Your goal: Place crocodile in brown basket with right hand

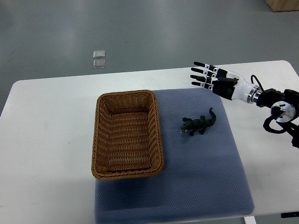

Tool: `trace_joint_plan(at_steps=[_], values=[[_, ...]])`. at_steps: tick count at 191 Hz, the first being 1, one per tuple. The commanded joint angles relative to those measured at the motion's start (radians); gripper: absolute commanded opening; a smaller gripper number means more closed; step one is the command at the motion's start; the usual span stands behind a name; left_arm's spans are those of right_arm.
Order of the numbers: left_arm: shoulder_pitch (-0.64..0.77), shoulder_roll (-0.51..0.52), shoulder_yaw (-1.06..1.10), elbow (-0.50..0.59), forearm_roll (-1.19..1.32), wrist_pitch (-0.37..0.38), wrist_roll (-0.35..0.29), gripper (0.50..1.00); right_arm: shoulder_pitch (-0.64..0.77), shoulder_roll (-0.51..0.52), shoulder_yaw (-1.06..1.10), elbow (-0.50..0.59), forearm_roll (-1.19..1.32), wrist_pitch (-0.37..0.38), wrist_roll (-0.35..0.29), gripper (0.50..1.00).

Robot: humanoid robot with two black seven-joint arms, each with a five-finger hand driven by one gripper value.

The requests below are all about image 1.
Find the black table edge bracket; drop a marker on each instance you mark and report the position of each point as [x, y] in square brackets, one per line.
[290, 214]

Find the dark toy crocodile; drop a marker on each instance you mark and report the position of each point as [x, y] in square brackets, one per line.
[200, 125]

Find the white table leg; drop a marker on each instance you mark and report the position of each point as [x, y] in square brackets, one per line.
[250, 220]

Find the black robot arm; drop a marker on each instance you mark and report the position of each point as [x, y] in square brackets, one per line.
[284, 109]

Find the wooden box corner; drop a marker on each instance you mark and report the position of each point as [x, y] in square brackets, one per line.
[283, 5]

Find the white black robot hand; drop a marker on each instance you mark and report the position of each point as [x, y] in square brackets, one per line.
[223, 83]

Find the upper metal floor plate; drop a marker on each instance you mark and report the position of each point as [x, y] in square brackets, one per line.
[99, 54]

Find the brown wicker basket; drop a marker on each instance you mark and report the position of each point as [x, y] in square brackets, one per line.
[127, 141]

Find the blue-grey fabric mat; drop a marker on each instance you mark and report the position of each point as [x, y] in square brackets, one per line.
[203, 176]

